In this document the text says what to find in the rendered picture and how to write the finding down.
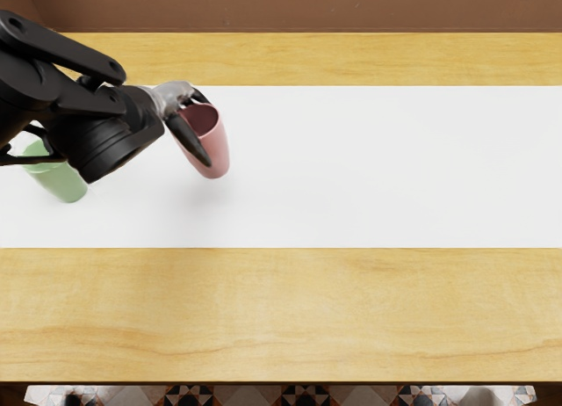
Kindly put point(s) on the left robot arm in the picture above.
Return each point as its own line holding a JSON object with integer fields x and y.
{"x": 66, "y": 98}

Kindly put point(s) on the green cup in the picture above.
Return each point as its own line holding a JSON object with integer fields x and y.
{"x": 61, "y": 182}

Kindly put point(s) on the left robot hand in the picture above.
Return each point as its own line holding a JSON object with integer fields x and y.
{"x": 175, "y": 99}

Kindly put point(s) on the pink cup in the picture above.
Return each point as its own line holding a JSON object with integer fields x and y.
{"x": 211, "y": 147}

